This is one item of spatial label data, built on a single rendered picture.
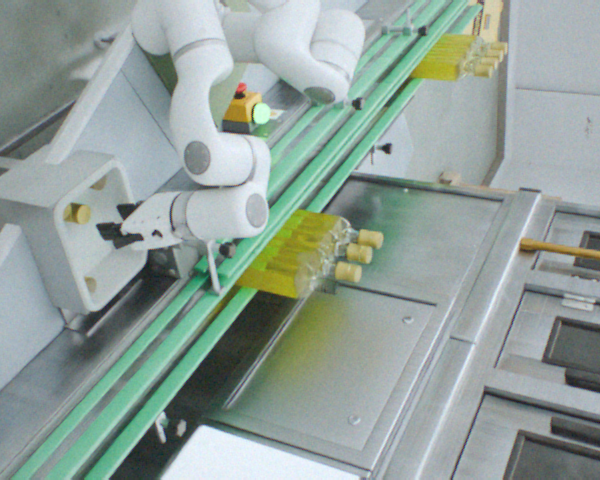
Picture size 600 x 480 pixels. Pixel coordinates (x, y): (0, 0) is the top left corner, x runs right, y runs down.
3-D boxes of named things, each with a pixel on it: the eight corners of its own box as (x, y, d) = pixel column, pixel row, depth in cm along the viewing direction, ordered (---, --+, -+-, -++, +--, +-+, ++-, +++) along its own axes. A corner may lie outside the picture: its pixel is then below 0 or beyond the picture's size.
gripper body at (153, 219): (185, 255, 116) (132, 257, 122) (220, 217, 123) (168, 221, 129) (163, 214, 113) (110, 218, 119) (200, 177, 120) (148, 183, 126)
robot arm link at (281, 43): (282, -52, 130) (252, 27, 125) (378, 30, 143) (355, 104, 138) (249, -32, 138) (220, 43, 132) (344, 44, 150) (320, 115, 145)
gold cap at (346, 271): (335, 282, 154) (355, 286, 152) (333, 268, 152) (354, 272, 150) (342, 271, 157) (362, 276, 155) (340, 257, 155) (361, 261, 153)
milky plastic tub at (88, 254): (53, 307, 136) (92, 318, 132) (11, 200, 123) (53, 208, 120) (114, 251, 148) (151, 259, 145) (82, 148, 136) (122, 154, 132)
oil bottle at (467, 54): (401, 69, 237) (493, 76, 225) (400, 52, 234) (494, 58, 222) (407, 62, 241) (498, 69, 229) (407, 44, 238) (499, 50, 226)
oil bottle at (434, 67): (394, 77, 233) (488, 85, 221) (394, 59, 230) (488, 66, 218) (401, 69, 237) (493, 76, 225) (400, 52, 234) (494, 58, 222)
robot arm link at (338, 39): (299, 31, 153) (375, 34, 147) (279, 87, 149) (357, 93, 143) (282, -2, 145) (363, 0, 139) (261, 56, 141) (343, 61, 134)
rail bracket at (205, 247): (182, 289, 148) (238, 302, 142) (163, 216, 138) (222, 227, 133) (191, 280, 150) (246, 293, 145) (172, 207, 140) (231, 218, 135)
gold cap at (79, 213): (54, 208, 130) (74, 212, 128) (68, 196, 132) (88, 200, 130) (60, 225, 132) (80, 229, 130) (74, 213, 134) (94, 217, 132)
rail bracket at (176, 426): (120, 436, 139) (182, 458, 134) (110, 410, 135) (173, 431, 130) (133, 420, 142) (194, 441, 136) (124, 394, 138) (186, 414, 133)
